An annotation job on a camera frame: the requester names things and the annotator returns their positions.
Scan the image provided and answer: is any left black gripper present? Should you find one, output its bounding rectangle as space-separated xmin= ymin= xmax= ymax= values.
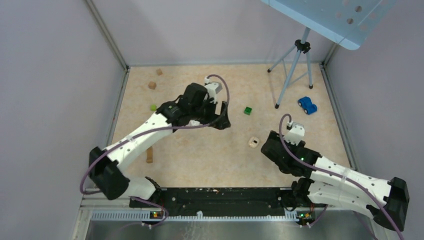
xmin=190 ymin=96 xmax=230 ymax=130

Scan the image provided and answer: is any beige rounded block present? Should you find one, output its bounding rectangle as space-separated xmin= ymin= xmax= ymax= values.
xmin=248 ymin=136 xmax=260 ymax=148

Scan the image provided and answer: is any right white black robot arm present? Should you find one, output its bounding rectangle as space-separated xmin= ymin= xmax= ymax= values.
xmin=260 ymin=130 xmax=410 ymax=232

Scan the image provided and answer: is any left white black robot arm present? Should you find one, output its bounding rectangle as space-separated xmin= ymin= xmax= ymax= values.
xmin=87 ymin=81 xmax=231 ymax=207

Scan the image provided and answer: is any dark green toy brick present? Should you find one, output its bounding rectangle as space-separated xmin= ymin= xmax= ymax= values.
xmin=243 ymin=106 xmax=253 ymax=116

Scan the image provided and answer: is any blue toy car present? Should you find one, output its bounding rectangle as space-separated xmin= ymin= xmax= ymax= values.
xmin=297 ymin=96 xmax=318 ymax=115

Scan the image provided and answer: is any near wooden cube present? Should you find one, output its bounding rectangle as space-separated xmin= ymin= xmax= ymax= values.
xmin=148 ymin=81 xmax=157 ymax=90

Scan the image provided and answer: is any wooden cube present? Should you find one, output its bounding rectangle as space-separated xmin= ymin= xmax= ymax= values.
xmin=156 ymin=68 xmax=163 ymax=76
xmin=148 ymin=81 xmax=157 ymax=90

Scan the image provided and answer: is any far wooden cube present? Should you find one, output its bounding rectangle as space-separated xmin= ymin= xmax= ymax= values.
xmin=156 ymin=68 xmax=163 ymax=76

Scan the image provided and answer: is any wooden arch block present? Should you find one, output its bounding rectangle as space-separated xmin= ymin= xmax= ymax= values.
xmin=145 ymin=147 xmax=153 ymax=164

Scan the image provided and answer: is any grey tripod stand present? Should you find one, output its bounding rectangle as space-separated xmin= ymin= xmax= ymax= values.
xmin=267 ymin=27 xmax=314 ymax=109

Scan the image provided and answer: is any light blue perforated panel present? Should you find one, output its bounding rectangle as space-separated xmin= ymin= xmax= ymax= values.
xmin=262 ymin=0 xmax=397 ymax=51

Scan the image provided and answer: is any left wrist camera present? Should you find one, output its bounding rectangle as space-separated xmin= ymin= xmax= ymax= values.
xmin=204 ymin=77 xmax=223 ymax=104

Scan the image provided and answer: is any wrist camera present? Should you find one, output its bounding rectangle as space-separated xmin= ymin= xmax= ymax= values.
xmin=204 ymin=77 xmax=223 ymax=104
xmin=284 ymin=121 xmax=305 ymax=146

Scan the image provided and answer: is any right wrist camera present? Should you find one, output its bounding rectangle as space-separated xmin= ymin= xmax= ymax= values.
xmin=284 ymin=121 xmax=305 ymax=146

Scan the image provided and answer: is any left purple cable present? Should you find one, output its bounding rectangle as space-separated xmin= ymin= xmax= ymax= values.
xmin=79 ymin=74 xmax=230 ymax=229

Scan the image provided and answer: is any purple cable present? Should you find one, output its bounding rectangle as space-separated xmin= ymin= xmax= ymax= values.
xmin=278 ymin=113 xmax=406 ymax=240
xmin=79 ymin=74 xmax=230 ymax=229

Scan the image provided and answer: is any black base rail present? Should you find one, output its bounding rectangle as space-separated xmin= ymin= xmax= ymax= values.
xmin=129 ymin=187 xmax=327 ymax=220

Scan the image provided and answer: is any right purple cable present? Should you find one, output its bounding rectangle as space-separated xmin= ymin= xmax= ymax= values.
xmin=278 ymin=113 xmax=406 ymax=240

